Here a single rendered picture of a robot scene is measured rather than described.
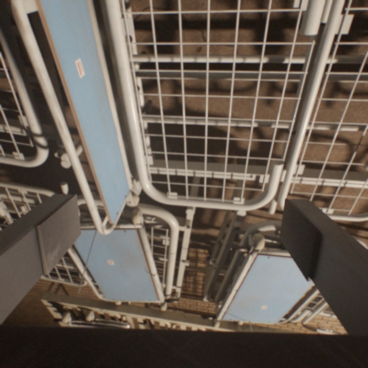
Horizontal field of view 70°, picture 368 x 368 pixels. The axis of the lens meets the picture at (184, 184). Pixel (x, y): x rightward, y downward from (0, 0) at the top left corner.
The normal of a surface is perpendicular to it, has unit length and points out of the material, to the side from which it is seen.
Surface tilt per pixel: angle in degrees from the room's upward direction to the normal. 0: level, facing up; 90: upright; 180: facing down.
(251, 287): 7
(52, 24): 90
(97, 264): 5
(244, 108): 0
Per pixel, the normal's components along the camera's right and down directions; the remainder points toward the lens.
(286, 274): -0.03, 0.67
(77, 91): 0.99, 0.07
